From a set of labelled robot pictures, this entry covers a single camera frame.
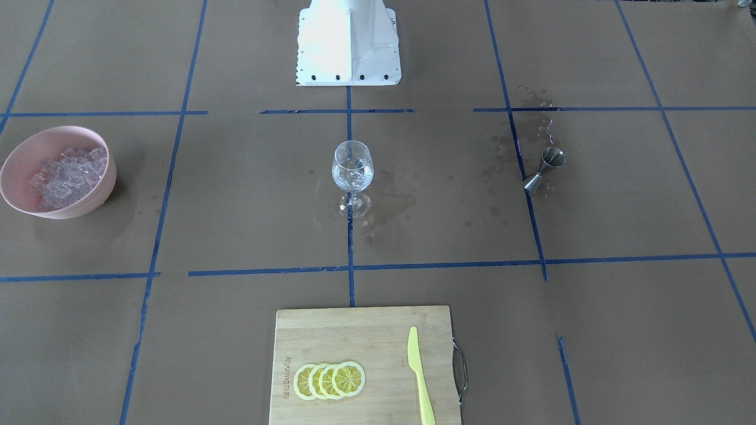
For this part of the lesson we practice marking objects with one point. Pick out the clear wine glass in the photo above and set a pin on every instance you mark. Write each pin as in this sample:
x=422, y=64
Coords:
x=353, y=171

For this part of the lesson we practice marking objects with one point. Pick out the pink bowl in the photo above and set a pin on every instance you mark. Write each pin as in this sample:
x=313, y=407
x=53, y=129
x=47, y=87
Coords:
x=24, y=161

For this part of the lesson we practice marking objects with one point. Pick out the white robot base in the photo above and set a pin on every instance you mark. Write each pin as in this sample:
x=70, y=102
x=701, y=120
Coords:
x=347, y=43

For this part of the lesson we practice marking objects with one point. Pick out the yellow plastic knife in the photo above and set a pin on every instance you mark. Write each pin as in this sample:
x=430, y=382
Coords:
x=426, y=413

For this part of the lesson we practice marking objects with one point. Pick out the pile of ice cubes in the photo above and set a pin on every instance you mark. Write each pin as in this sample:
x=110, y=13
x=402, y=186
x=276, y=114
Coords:
x=67, y=178

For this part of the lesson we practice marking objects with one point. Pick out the steel cocktail jigger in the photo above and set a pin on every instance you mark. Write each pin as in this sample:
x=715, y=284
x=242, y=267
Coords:
x=551, y=158

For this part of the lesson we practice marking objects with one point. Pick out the bamboo cutting board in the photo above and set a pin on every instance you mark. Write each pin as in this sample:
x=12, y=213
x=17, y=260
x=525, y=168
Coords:
x=377, y=365

